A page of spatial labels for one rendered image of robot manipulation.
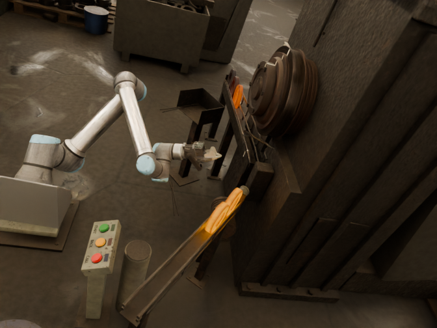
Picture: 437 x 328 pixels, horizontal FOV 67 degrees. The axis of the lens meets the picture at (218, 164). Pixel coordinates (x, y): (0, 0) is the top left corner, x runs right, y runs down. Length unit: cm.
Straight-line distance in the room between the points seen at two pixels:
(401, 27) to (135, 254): 135
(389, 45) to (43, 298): 195
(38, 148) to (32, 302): 80
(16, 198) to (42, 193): 16
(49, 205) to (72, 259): 36
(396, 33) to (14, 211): 198
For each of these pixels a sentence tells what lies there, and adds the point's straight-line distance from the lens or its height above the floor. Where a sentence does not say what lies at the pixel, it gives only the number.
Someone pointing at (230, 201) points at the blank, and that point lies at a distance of 155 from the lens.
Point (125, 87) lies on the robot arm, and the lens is 192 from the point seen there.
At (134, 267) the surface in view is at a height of 47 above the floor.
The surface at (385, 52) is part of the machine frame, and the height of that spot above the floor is 156.
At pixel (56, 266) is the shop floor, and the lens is 215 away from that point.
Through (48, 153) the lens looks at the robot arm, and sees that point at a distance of 205.
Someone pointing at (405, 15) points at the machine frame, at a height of 168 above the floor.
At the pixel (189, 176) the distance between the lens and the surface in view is 273.
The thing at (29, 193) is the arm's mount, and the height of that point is 38.
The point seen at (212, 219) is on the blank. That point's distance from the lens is 144.
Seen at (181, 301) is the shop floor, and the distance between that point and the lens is 208.
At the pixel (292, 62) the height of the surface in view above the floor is 133.
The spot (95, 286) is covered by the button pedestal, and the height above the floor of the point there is 34.
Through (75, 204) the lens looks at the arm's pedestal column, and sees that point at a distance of 240.
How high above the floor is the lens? 182
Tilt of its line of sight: 38 degrees down
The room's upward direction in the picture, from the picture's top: 20 degrees clockwise
